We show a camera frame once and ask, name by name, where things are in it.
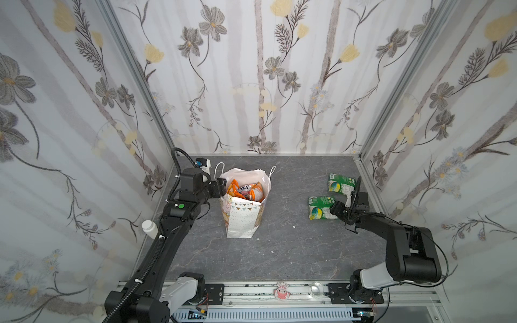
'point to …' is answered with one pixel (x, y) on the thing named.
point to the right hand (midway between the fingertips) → (332, 205)
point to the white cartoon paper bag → (242, 217)
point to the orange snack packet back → (261, 196)
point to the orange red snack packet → (232, 189)
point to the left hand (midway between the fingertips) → (216, 174)
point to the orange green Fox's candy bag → (250, 190)
